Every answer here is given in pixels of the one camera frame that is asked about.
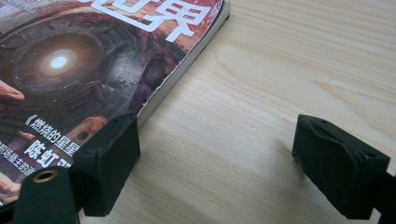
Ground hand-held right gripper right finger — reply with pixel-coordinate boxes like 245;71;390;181
291;114;391;220

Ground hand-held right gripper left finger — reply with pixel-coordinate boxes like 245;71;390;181
71;112;141;217

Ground book with dark illustrated cover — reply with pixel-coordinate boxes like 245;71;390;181
0;0;233;208

